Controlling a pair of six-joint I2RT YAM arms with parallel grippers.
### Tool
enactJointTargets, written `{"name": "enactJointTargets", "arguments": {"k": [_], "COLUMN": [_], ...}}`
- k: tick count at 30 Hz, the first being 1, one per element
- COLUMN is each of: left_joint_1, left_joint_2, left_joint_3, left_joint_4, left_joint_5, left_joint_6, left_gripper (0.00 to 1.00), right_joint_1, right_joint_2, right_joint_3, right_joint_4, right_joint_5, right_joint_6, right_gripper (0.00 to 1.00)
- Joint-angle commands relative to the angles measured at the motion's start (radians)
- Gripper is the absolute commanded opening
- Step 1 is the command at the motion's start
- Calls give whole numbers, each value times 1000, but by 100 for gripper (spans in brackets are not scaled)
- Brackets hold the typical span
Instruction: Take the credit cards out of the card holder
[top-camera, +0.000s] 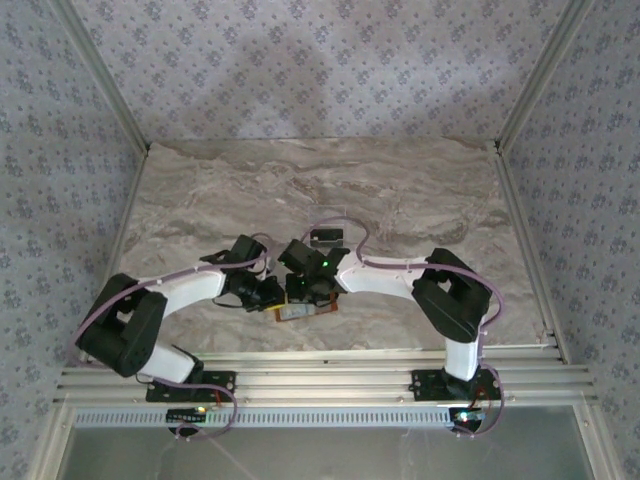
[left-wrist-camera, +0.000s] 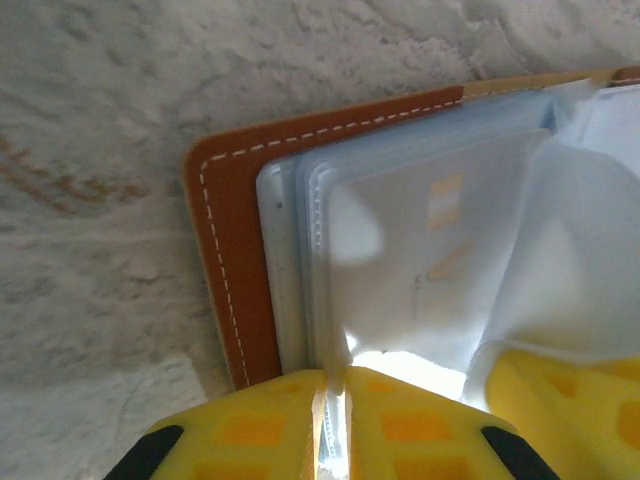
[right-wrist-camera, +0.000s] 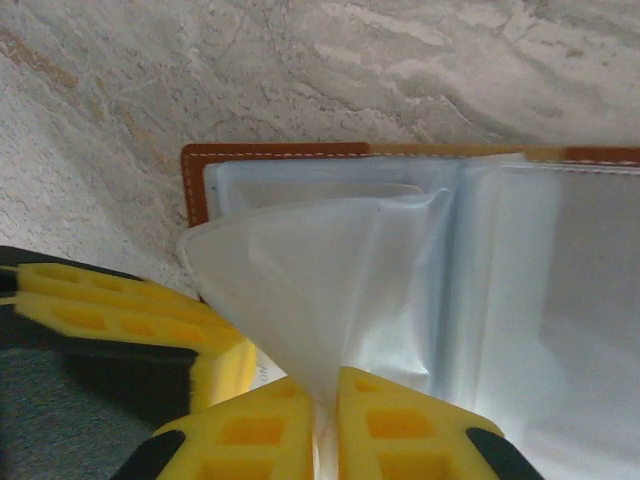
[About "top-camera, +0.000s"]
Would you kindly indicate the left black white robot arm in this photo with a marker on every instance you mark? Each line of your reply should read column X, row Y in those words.
column 195, row 290

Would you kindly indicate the brown leather card holder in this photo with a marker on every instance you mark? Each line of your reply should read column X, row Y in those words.
column 331, row 305

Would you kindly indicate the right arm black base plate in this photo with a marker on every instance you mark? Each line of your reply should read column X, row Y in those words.
column 430, row 385

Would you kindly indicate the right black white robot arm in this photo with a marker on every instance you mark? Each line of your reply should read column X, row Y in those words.
column 380, row 280

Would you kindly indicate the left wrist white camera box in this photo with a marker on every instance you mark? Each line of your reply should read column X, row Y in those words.
column 262, row 273

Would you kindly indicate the grey metal panel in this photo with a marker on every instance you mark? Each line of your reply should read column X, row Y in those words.
column 325, row 455

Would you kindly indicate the aluminium mounting rail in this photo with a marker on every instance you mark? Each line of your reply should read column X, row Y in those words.
column 325, row 380

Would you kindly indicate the aluminium side rail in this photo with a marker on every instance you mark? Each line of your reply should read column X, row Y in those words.
column 118, row 240
column 522, row 225

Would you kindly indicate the aluminium frame leg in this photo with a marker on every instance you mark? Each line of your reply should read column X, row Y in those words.
column 52, row 440
column 596, row 440

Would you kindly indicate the aluminium corner post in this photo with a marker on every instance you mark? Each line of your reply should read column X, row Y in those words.
column 102, row 75
column 542, row 75

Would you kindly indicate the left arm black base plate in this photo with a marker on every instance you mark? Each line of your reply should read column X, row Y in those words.
column 165, row 392

